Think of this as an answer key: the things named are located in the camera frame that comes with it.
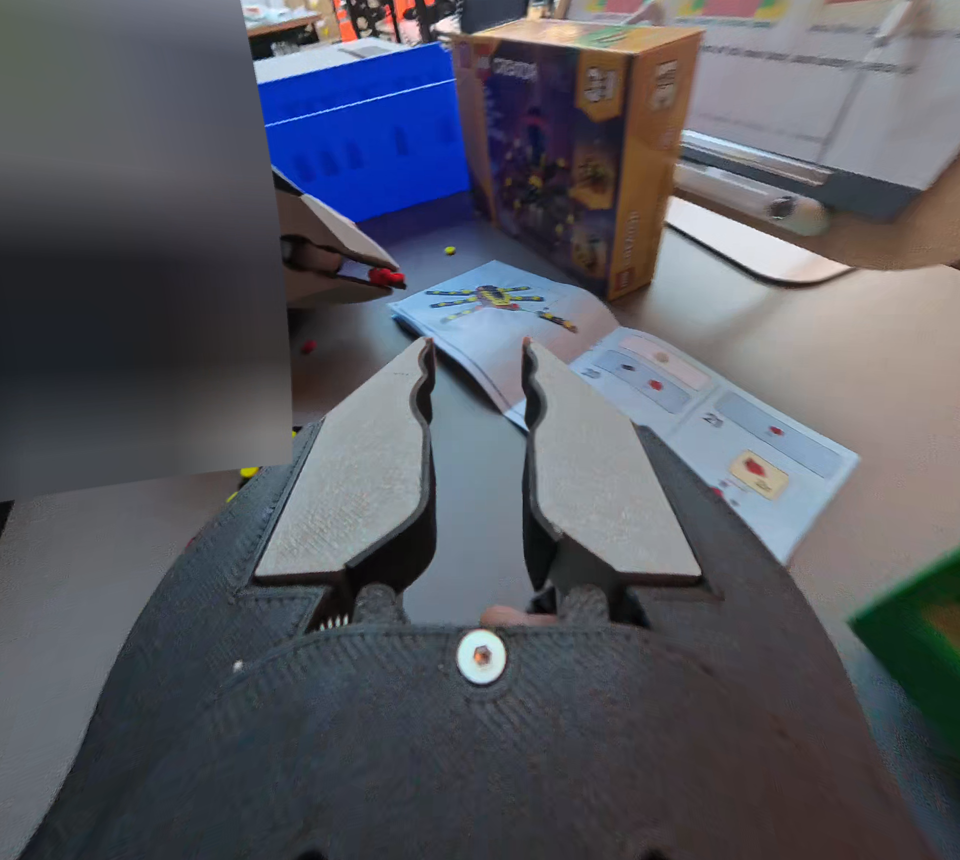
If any white stand base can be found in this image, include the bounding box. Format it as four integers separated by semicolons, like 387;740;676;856
666;196;852;287

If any person's right hand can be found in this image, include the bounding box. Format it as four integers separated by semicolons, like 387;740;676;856
480;605;560;629

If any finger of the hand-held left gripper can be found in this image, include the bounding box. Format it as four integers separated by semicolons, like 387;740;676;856
273;187;401;272
285;259;408;308

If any green plastic bin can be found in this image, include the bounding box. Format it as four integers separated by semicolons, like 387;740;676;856
847;549;960;764

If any black yellow lego spider model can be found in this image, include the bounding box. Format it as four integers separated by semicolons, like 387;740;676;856
183;464;264;554

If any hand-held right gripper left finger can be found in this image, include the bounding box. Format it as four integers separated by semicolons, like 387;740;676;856
253;335;440;602

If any person's left hand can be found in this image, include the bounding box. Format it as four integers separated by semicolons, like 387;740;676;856
281;238;345;274

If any wooden display board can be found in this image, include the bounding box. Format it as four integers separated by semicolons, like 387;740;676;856
813;155;960;272

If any white board clip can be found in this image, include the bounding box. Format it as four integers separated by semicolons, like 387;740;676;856
671;129;924;239

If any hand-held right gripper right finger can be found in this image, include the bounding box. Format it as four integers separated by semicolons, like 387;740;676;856
519;337;705;593

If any lego instruction booklet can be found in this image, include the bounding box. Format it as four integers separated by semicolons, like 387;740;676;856
388;260;861;565

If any lego set cardboard box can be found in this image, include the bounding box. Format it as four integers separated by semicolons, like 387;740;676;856
452;19;706;301

